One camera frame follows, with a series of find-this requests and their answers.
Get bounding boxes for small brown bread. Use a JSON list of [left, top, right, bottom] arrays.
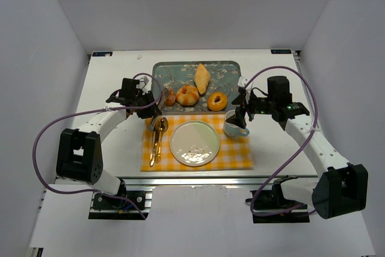
[[165, 88, 176, 107]]

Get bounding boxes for long pale bread loaf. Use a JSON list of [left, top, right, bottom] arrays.
[[194, 63, 211, 94]]

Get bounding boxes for orange bagel bread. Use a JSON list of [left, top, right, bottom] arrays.
[[208, 92, 227, 111]]

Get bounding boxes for gold fork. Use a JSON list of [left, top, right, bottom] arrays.
[[149, 128, 157, 167]]

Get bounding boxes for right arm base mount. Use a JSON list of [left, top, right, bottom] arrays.
[[252, 176, 310, 224]]

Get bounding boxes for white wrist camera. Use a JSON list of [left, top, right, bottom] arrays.
[[237, 76, 248, 90], [139, 76, 150, 87]]

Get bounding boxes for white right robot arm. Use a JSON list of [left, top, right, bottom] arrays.
[[226, 76, 368, 219]]

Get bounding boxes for gold spoon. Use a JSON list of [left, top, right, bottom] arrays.
[[159, 117, 168, 162]]

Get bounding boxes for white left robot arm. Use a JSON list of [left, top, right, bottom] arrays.
[[56, 73, 161, 197]]

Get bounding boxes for striped round bun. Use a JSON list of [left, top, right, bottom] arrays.
[[176, 84, 199, 106]]

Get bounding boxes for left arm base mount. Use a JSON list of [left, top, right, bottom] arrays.
[[88, 180, 152, 220]]

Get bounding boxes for aluminium table edge rail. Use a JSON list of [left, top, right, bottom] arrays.
[[120, 175, 319, 188]]

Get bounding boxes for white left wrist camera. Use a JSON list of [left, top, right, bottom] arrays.
[[139, 76, 150, 87]]

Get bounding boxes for silver metal tongs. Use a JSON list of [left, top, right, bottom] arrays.
[[147, 87, 171, 132]]

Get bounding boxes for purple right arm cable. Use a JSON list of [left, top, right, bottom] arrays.
[[243, 66, 320, 216]]

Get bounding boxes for white blue mug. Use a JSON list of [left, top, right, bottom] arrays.
[[223, 110, 250, 138]]

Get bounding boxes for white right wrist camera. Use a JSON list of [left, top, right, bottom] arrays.
[[237, 76, 248, 90]]

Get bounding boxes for gold knife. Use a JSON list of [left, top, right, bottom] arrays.
[[153, 128, 162, 163]]

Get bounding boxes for yellow checkered cloth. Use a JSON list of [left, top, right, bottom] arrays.
[[141, 114, 253, 172]]

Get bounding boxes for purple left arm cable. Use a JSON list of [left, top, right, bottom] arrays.
[[32, 72, 163, 220]]

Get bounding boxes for floral blue serving tray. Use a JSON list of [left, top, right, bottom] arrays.
[[149, 60, 243, 116]]

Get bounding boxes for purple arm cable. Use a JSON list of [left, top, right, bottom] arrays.
[[32, 72, 163, 220], [243, 66, 320, 216]]

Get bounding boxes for white green ceramic plate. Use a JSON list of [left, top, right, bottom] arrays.
[[169, 120, 220, 167]]

